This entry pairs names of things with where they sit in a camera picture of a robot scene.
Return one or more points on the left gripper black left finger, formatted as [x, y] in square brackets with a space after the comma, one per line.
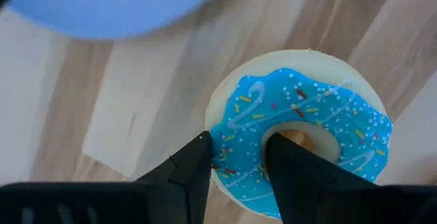
[191, 169]

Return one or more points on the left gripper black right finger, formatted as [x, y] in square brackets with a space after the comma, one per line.
[300, 183]

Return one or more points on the large blue donut white drizzle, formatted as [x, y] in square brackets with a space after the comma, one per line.
[307, 97]

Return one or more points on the lavender round plate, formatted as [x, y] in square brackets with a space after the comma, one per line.
[102, 5]

